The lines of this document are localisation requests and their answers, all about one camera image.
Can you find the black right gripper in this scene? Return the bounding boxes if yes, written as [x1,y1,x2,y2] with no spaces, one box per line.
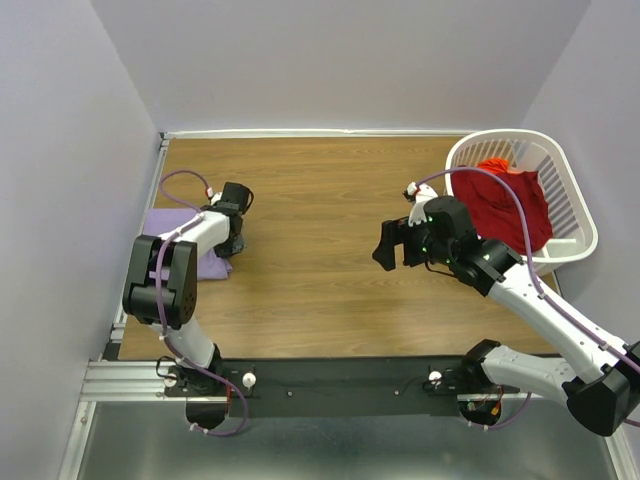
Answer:
[371,214,454,269]

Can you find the lavender t-shirt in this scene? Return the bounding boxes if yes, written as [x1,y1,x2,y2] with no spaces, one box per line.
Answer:
[142,208,232,281]

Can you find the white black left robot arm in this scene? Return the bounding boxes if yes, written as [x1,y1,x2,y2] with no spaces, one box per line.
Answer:
[122,182,254,395]

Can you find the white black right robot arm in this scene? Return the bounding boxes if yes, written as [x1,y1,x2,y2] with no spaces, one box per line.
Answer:
[372,196,639,437]

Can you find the dark red t-shirt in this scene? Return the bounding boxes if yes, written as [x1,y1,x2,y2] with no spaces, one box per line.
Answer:
[451,171,553,255]

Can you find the orange t-shirt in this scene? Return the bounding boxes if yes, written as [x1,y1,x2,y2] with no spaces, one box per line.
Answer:
[477,157,521,175]

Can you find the white plastic laundry basket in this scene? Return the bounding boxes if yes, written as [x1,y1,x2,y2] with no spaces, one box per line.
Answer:
[445,129,599,276]

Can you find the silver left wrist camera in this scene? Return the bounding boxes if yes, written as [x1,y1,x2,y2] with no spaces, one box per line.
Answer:
[205,187,224,206]

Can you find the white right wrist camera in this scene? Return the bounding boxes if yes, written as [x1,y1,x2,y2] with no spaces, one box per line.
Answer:
[404,182,438,227]

